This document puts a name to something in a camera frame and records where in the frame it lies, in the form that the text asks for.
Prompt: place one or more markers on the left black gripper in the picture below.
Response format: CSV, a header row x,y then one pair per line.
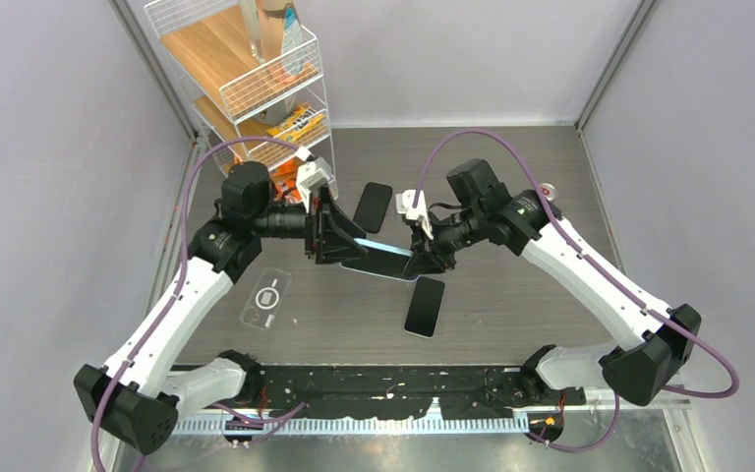
x,y
327,241

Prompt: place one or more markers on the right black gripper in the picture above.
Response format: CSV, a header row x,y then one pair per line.
x,y
423,263

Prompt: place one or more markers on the black phone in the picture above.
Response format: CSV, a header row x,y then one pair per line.
x,y
424,307

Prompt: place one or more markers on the clear phone case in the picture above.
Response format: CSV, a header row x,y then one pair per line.
x,y
266,298

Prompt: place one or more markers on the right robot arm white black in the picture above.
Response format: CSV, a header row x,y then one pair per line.
x,y
643,353

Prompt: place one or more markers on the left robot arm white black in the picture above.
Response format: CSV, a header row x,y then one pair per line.
x,y
131,396

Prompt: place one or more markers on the black phone case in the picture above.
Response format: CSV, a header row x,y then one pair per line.
x,y
372,207

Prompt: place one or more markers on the orange snack packs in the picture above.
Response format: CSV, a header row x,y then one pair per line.
x,y
283,179

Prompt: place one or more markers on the yellow snack bag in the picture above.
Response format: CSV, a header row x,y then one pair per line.
x,y
302,125

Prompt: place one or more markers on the red bull can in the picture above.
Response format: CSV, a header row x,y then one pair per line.
x,y
549,191

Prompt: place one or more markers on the blue white bottle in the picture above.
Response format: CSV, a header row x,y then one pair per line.
x,y
293,58

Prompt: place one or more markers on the clear bottle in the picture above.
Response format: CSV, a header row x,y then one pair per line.
x,y
250,16

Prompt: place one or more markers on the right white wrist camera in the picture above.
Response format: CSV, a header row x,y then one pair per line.
x,y
411,207

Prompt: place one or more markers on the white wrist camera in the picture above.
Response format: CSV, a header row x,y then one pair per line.
x,y
411,207
311,175

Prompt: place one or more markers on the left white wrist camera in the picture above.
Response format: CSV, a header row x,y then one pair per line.
x,y
311,175

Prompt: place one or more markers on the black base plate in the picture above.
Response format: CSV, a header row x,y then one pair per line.
x,y
397,392

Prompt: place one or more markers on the white wire shelf rack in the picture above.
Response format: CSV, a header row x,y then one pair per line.
x,y
234,95

